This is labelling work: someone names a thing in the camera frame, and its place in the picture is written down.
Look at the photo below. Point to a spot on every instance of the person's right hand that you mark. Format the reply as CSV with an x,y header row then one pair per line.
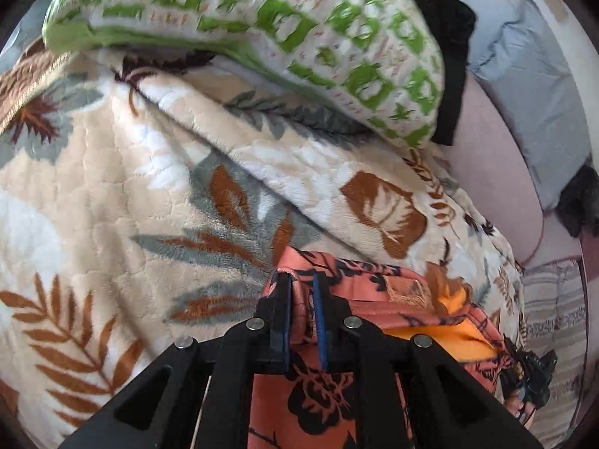
x,y
515,406

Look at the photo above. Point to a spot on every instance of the orange black floral garment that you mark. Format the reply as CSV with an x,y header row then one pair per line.
x,y
327,404

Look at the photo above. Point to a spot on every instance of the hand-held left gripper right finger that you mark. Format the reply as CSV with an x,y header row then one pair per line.
x,y
321,322

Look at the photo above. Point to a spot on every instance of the black cloth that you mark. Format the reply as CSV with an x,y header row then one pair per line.
x,y
456,56

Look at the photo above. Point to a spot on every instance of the pink quilted sofa cushion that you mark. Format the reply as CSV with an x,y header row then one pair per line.
x,y
491,173

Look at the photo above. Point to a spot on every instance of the striped floral cushion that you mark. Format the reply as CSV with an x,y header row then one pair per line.
x,y
557,299

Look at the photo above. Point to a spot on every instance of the beige leaf-print blanket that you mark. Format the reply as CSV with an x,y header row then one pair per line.
x,y
117,196

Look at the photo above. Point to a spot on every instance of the green white patterned pillow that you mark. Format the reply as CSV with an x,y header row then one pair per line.
x,y
281,23

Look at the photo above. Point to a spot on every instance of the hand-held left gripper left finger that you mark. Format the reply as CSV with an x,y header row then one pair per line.
x,y
286,322

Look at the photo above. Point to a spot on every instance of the grey-blue pillow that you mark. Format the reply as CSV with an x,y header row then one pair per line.
x,y
529,93

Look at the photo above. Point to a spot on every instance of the dark furry cushion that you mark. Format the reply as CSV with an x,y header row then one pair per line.
x,y
578,196

